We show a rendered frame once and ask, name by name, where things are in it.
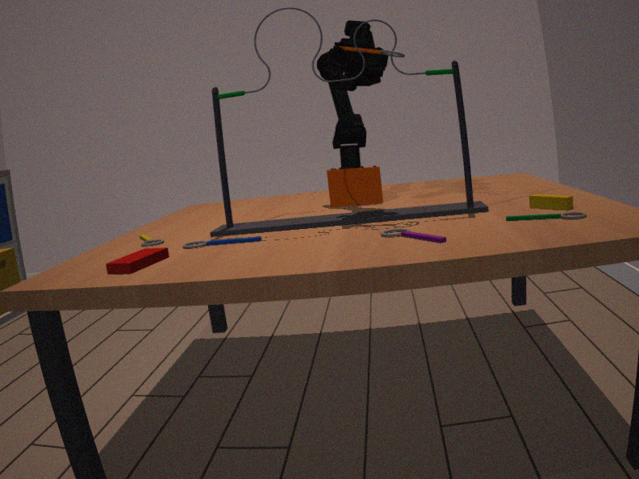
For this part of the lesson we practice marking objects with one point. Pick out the grey ring with yellow handle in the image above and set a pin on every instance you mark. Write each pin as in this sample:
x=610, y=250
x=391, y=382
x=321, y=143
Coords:
x=148, y=241

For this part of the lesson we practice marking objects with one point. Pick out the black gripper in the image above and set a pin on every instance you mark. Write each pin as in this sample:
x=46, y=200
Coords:
x=349, y=60

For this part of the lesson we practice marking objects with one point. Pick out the blue handle with grey ring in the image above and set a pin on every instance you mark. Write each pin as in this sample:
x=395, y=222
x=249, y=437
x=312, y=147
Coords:
x=223, y=242

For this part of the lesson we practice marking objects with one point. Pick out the grey ring with purple handle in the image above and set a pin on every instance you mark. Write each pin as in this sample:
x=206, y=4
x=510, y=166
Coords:
x=408, y=234

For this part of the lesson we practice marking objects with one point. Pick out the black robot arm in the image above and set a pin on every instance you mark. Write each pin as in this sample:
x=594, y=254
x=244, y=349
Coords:
x=350, y=128

